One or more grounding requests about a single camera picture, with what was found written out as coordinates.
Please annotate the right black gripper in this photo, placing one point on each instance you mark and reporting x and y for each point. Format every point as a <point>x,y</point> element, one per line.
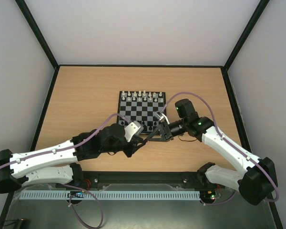
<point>167,131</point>

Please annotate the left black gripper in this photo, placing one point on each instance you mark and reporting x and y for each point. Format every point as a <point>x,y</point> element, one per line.
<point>133,148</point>

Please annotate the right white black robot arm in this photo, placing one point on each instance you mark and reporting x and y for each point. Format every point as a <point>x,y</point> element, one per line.
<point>254,178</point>

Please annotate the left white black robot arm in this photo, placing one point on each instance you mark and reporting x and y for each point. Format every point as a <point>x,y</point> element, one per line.
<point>58,164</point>

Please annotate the black and grey chessboard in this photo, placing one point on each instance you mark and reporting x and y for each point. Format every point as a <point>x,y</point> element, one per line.
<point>141,111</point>

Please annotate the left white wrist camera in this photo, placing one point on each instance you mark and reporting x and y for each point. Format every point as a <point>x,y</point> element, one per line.
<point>134,128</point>

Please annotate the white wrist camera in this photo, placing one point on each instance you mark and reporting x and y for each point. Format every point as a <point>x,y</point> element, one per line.
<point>161,117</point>
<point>134,128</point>

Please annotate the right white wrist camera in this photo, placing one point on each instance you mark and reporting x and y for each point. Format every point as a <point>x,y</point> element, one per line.
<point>161,117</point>

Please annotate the black aluminium mounting rail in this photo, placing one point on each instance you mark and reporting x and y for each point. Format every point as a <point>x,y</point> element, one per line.
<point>96,180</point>

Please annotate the light blue slotted cable duct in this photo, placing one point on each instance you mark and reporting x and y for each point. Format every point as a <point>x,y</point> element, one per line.
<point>109,195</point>

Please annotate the black enclosure frame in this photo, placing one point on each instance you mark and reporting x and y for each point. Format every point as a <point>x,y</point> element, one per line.
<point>224,69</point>

